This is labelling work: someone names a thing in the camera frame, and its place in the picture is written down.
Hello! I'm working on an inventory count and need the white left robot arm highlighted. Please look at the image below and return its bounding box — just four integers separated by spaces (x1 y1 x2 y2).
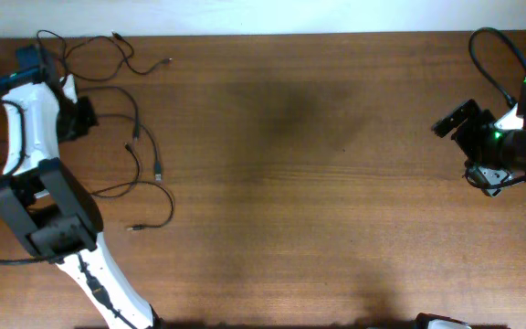
0 45 162 328

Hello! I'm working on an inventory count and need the black USB cable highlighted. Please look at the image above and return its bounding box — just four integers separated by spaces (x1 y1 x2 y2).
36 29 173 83
89 142 175 232
75 85 164 183

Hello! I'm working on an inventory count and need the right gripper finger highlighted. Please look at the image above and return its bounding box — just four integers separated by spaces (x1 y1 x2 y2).
464 162 513 197
431 99 481 138

